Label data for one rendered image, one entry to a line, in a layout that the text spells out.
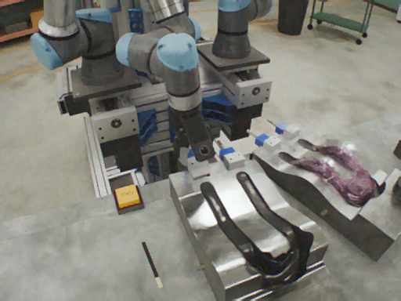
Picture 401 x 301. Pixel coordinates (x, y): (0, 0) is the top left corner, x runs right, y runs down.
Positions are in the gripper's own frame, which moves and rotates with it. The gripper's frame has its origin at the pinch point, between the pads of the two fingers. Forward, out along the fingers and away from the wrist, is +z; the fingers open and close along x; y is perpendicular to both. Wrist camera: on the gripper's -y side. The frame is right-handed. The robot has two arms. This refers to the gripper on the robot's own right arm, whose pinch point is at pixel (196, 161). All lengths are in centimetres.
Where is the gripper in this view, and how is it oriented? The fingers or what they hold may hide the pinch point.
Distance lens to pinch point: 79.6
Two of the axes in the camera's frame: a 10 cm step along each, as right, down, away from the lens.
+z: 0.8, 6.1, 7.9
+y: -3.7, -7.1, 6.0
